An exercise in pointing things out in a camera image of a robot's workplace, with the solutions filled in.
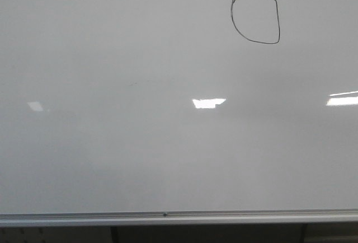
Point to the white whiteboard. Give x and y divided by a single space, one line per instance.
157 112

